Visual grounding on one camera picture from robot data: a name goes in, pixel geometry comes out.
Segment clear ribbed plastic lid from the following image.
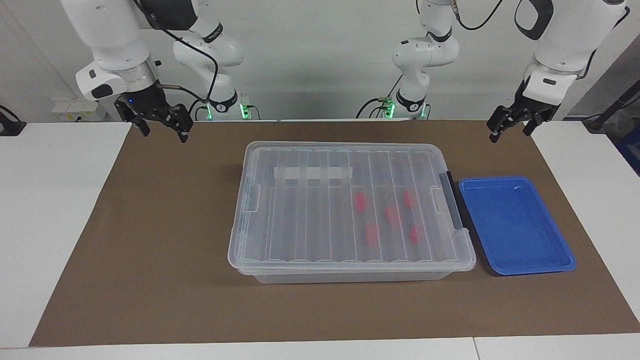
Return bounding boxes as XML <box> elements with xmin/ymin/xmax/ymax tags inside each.
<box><xmin>227</xmin><ymin>141</ymin><xmax>477</xmax><ymax>275</ymax></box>

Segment blue plastic tray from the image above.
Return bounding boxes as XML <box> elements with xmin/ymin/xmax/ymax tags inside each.
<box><xmin>458</xmin><ymin>175</ymin><xmax>577</xmax><ymax>276</ymax></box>

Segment clear plastic storage box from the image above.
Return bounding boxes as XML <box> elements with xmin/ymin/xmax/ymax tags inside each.
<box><xmin>237</xmin><ymin>141</ymin><xmax>476</xmax><ymax>285</ymax></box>

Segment white power strip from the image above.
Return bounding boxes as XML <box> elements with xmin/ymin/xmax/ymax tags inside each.
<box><xmin>52</xmin><ymin>97</ymin><xmax>109</xmax><ymax>123</ymax></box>

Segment black stand pole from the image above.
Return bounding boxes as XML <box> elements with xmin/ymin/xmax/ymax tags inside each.
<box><xmin>582</xmin><ymin>80</ymin><xmax>640</xmax><ymax>134</ymax></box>

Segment blue crate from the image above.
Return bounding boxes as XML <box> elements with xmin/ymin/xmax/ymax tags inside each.
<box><xmin>615</xmin><ymin>125</ymin><xmax>640</xmax><ymax>177</ymax></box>

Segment brown table mat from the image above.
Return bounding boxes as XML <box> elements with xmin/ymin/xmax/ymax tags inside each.
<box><xmin>28</xmin><ymin>120</ymin><xmax>640</xmax><ymax>347</ymax></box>

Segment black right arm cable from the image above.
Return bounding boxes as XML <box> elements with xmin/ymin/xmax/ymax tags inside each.
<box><xmin>132</xmin><ymin>0</ymin><xmax>221</xmax><ymax>118</ymax></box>

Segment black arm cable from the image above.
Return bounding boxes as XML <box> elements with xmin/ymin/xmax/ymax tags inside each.
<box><xmin>132</xmin><ymin>0</ymin><xmax>221</xmax><ymax>118</ymax></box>
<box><xmin>575</xmin><ymin>5</ymin><xmax>632</xmax><ymax>81</ymax></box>

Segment black box latch handle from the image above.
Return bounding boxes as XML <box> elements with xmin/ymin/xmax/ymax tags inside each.
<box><xmin>439</xmin><ymin>171</ymin><xmax>471</xmax><ymax>234</ymax></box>

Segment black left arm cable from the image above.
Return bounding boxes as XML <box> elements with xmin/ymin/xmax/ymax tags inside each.
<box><xmin>575</xmin><ymin>5</ymin><xmax>632</xmax><ymax>81</ymax></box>

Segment black base cables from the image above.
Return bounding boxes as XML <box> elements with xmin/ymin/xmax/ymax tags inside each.
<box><xmin>356</xmin><ymin>75</ymin><xmax>404</xmax><ymax>120</ymax></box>

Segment black clamp mount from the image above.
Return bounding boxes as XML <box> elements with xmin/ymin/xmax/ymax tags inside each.
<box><xmin>0</xmin><ymin>105</ymin><xmax>27</xmax><ymax>137</ymax></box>

